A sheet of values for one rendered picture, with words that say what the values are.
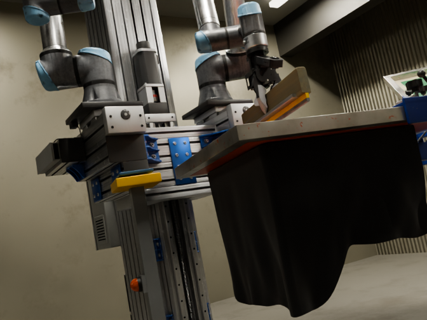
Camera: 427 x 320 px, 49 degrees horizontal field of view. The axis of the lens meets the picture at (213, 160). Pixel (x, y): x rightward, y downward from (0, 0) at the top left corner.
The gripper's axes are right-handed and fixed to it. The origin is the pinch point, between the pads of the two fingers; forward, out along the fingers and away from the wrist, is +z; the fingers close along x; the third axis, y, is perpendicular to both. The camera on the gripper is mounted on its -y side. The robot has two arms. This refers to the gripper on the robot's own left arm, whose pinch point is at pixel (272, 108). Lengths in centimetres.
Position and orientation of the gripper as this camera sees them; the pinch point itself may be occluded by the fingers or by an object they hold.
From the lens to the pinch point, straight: 148.2
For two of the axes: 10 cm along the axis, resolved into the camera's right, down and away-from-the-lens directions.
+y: -3.2, 1.9, 9.3
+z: 1.8, 9.7, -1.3
